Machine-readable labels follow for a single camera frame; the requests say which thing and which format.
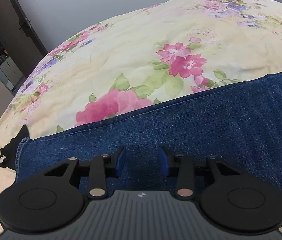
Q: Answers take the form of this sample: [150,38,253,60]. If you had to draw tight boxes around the blue denim jeans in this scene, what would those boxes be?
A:
[15,73,282,192]

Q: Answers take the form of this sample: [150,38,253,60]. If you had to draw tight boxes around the floral yellow bed quilt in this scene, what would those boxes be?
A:
[0,0,282,233]

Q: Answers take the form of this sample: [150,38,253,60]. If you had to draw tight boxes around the small black cloth item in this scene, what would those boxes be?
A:
[0,125,29,171]

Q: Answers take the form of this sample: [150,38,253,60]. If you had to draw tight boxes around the dark brown bedroom door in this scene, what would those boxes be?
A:
[0,0,47,66]

